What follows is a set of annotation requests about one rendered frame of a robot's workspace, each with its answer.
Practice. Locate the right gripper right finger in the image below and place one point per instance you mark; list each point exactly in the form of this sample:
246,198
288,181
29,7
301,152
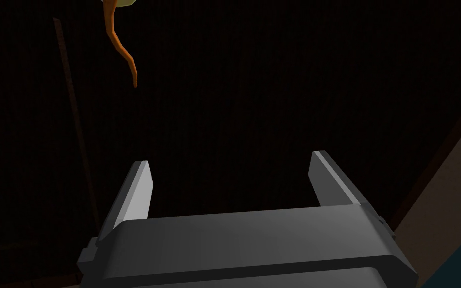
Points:
330,182

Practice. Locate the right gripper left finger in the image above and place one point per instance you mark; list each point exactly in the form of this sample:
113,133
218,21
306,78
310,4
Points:
134,196

